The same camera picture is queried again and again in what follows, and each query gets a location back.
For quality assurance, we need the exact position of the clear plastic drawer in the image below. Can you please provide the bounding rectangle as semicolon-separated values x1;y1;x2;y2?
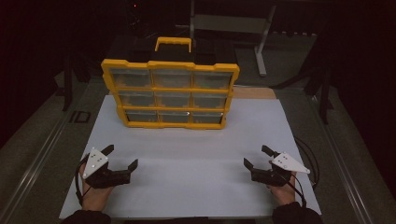
193;71;233;91

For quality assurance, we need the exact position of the grey metal stand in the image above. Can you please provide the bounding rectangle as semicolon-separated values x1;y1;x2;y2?
190;0;277;77

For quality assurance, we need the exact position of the power strip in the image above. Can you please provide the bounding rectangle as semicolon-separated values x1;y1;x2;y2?
270;30;318;37

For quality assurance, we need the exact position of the person's right hand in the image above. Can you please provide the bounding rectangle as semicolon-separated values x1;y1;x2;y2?
266;173;297;207

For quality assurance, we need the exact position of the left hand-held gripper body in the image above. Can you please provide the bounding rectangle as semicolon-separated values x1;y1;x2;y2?
81;147;132;189

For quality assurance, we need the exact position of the white table cover sheet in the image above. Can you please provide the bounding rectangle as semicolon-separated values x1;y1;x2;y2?
59;94;322;220

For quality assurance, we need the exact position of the aluminium rail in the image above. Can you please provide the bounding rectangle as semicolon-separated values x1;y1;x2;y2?
0;92;85;224
306;92;375;224

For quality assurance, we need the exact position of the black stand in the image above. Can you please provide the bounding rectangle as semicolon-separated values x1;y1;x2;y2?
269;60;336;125
61;55;75;112

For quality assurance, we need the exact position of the person's left hand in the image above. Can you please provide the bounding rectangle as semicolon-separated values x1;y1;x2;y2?
78;162;115;213

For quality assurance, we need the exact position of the yellow drawer organizer cabinet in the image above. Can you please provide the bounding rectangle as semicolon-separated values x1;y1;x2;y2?
101;35;241;130

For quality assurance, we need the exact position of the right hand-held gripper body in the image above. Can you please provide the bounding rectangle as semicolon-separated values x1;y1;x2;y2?
250;151;311;188

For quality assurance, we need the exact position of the grid of clear drawers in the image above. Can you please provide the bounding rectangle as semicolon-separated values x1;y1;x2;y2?
108;67;233;123

